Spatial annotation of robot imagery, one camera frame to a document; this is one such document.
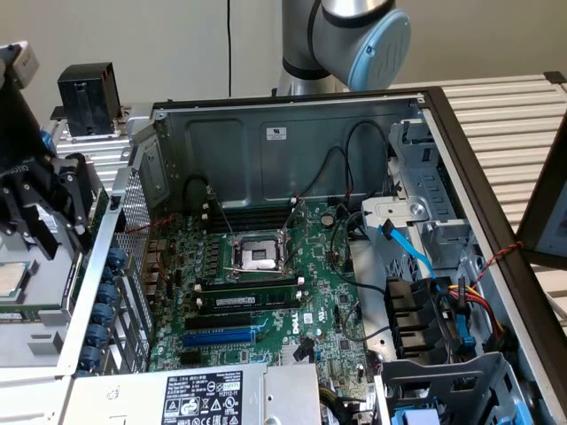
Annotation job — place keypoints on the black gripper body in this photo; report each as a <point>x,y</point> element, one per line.
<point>17,146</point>

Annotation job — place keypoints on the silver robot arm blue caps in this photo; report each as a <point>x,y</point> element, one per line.
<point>319,35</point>

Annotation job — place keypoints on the silver hard disk drive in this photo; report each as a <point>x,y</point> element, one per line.
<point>48,222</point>

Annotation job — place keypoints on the silver CPU chip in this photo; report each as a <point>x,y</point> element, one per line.
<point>13,279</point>

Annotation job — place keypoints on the blue round slot latch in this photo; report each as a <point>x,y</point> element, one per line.
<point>96,336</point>
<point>102,314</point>
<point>117,257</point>
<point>106,294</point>
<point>90,358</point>
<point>108,274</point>

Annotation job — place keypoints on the black plastic block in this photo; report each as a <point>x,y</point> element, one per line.
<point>84,97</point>

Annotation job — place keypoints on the loose green RAM stick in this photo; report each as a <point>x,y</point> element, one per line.
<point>26,308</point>

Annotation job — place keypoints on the grey parts rack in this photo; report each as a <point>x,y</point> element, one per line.
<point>26,341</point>

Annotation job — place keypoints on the thin steel locking lever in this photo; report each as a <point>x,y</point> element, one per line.
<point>226,221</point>

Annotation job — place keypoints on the long black expansion slot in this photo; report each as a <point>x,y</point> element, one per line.
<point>217,322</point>

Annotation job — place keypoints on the black RAM slot white latches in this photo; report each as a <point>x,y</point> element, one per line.
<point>248,282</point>

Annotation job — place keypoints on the silver CPU socket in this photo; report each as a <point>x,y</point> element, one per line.
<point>259,257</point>

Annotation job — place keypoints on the silver power supply unit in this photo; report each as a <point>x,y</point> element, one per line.
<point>133,394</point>

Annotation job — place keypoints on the short black expansion slot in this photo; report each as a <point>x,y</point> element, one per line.
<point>189,358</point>

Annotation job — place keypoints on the blue expansion slot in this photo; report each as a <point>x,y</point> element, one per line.
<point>217,338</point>

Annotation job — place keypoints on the white case sticker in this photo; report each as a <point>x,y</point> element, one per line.
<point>275,133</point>

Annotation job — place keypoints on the open grey PC case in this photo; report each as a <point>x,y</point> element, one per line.
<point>310,164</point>

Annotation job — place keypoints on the silver coin battery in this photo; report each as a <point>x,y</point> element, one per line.
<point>327,220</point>

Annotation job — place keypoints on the green motherboard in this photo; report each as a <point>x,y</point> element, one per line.
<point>341,292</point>

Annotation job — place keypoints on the grey metal drive cage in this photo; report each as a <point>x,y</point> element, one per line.
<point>398,210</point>

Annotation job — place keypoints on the black plastic fan shroud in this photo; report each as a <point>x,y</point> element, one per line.
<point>412,310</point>

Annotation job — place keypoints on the grey metal disk bay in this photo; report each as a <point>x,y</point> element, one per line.
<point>443,367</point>

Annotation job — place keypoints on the blue plastic drive latch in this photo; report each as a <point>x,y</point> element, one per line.
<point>466,341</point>

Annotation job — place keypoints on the dark framed panel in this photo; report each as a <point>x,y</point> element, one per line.
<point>538,254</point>

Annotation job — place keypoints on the black table end cap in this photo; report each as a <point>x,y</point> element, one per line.
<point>554,77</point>

